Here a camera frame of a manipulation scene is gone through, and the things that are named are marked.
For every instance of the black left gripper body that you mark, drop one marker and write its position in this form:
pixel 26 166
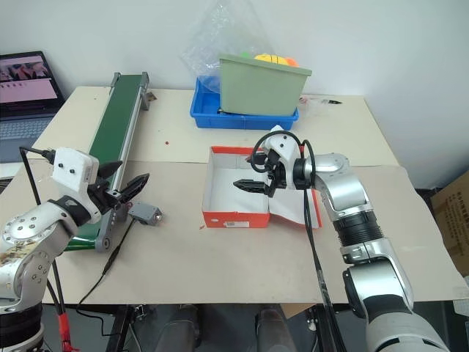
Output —
pixel 102 198

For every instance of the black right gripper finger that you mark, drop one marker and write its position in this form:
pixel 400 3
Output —
pixel 265 157
pixel 251 185

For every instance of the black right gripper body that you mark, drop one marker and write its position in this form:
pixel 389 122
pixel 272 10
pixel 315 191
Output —
pixel 278 176

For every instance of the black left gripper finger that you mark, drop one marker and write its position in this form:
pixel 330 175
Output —
pixel 110 169
pixel 136 185

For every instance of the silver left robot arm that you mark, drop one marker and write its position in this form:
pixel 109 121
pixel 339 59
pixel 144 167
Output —
pixel 33 227

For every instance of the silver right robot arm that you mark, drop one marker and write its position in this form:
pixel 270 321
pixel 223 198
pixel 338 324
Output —
pixel 344 183

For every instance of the small grey connector box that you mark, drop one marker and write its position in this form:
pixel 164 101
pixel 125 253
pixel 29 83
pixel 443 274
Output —
pixel 144 213

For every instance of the red and white cardboard box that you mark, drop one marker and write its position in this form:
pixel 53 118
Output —
pixel 234 218

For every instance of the green conveyor belt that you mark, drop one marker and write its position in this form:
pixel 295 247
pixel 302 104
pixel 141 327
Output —
pixel 115 121

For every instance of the brown cardboard box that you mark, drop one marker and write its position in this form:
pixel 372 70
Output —
pixel 452 220

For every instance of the green plastic bin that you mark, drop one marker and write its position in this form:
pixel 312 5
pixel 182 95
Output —
pixel 260 88

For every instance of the blue plastic tray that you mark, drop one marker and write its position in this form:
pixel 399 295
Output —
pixel 209 110

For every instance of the black pen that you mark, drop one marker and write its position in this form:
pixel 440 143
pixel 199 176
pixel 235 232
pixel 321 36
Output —
pixel 331 101

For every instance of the orange plastic toy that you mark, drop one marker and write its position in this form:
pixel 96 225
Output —
pixel 291 61

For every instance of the yellow plastic toy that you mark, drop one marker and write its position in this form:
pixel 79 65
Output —
pixel 269 58

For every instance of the grey laptop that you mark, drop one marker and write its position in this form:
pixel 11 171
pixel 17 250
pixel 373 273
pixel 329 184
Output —
pixel 25 84

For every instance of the clear plastic bag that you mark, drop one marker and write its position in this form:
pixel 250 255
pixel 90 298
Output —
pixel 216 47

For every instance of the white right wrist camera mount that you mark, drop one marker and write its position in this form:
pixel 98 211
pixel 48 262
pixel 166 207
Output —
pixel 286 146

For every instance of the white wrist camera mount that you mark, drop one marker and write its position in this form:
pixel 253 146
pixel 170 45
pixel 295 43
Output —
pixel 71 166
pixel 286 146

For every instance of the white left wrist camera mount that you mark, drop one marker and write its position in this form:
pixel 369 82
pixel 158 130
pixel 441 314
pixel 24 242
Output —
pixel 71 166

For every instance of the black table frame leg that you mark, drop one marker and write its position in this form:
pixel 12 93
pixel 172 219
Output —
pixel 119 328

